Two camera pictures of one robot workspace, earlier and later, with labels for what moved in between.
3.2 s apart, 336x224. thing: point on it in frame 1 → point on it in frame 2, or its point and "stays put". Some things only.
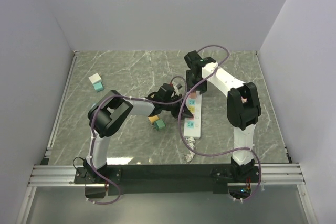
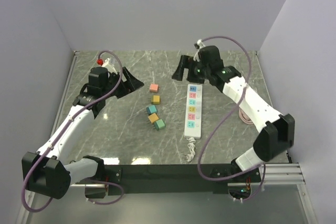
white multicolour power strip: (192, 126) stays put
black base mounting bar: (161, 179) stays put
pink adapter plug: (192, 95) → (154, 87)
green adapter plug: (160, 124) stays put
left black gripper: (186, 113) → (132, 84)
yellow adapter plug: (153, 118) stays put
